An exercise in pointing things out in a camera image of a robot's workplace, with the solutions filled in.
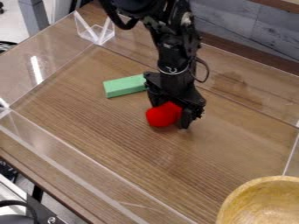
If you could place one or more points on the clear acrylic tray enclosure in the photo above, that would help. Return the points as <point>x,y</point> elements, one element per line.
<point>81,133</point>

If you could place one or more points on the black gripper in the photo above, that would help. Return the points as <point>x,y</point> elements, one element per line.
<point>176,88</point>

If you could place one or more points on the wooden bowl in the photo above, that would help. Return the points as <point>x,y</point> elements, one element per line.
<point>264,201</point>

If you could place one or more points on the black metal bracket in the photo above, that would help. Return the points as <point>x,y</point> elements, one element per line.
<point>45,215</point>

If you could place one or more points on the red plush strawberry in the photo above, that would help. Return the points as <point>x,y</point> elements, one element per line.
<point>163,115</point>

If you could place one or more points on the grey post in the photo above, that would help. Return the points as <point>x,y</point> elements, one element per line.
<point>33,15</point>

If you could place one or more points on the green foam block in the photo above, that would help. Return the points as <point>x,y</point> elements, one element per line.
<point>124,86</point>

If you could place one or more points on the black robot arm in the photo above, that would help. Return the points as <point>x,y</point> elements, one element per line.
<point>168,20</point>

